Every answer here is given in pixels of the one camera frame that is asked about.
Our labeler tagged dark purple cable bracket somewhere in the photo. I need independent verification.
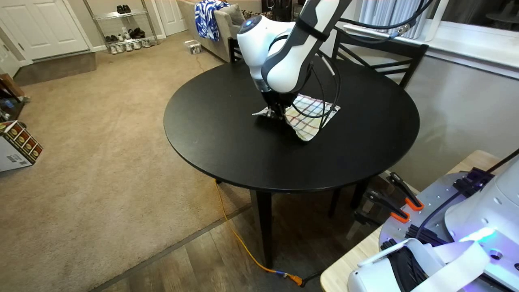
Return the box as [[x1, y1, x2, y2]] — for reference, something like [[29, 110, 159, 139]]
[[453, 166, 495, 199]]

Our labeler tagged orange extension cord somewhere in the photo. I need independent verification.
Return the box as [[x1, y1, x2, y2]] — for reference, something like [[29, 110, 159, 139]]
[[216, 179, 305, 287]]

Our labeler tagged black base cable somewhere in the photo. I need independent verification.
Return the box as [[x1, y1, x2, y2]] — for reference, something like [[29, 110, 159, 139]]
[[420, 147, 519, 241]]

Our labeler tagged white equipment lower right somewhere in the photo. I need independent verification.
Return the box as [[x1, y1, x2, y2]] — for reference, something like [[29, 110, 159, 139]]
[[320, 149, 509, 292]]

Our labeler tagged white window sill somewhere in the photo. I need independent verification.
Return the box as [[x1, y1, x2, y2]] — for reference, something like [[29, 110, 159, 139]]
[[342, 20, 519, 69]]

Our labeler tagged white plaid dish cloth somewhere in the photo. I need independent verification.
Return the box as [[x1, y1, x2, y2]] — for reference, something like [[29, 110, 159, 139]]
[[250, 92, 342, 144]]

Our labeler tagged grey couch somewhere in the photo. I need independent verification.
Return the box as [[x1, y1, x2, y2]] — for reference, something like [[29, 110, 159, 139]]
[[177, 0, 256, 63]]

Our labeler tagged blue white patterned blanket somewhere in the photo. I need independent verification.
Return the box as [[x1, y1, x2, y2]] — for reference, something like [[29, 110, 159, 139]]
[[193, 0, 229, 43]]

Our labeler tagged wire shoe rack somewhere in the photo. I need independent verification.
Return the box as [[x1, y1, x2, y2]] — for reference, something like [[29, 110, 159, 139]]
[[83, 0, 159, 55]]

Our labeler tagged round grey mounting plate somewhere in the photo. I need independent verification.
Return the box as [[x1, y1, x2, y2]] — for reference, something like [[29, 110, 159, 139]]
[[378, 170, 519, 292]]

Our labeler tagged dark open storage box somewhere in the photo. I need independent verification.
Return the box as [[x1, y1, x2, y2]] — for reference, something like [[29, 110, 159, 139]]
[[0, 71, 29, 121]]

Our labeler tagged round black table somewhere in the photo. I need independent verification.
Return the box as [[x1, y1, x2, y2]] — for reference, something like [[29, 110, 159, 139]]
[[162, 53, 422, 269]]

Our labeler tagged brown door mat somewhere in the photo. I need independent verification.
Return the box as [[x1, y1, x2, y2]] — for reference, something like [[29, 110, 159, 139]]
[[13, 48, 99, 87]]

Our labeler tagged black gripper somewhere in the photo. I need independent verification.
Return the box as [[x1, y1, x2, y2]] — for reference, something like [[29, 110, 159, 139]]
[[260, 79, 298, 121]]

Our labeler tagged white interior door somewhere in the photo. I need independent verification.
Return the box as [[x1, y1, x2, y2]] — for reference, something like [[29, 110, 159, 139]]
[[153, 0, 188, 38]]

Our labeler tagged white window curtain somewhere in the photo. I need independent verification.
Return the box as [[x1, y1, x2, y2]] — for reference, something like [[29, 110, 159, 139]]
[[354, 0, 451, 42]]

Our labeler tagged black orange bar clamp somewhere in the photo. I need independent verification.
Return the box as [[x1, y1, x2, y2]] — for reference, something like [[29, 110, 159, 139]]
[[367, 191, 412, 225], [386, 170, 427, 212]]

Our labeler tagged white VR headset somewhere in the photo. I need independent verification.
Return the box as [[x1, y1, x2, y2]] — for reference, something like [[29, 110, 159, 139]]
[[346, 225, 519, 292]]

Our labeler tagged white panel entry door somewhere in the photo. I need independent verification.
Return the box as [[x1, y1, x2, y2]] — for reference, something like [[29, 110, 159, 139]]
[[0, 0, 91, 61]]

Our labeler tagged box of colourful packets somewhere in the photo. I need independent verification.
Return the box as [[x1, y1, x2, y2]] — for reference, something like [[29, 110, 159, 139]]
[[0, 118, 45, 175]]

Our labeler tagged grey cushion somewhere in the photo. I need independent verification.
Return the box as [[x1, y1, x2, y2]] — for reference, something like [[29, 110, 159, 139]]
[[224, 3, 250, 25]]

